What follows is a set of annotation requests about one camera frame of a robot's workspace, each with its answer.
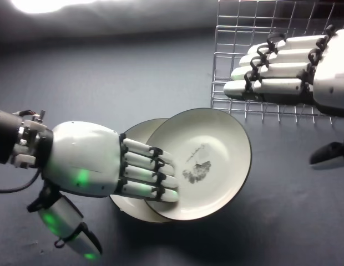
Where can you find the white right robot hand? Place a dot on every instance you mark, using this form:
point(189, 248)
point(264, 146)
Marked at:
point(333, 77)

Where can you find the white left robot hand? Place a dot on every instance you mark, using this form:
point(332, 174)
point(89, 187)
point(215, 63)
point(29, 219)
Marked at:
point(83, 155)

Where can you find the white plate with grey print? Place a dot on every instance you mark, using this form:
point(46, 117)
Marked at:
point(222, 144)

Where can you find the white fabric backdrop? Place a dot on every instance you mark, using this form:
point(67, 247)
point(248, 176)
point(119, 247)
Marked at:
point(133, 16)

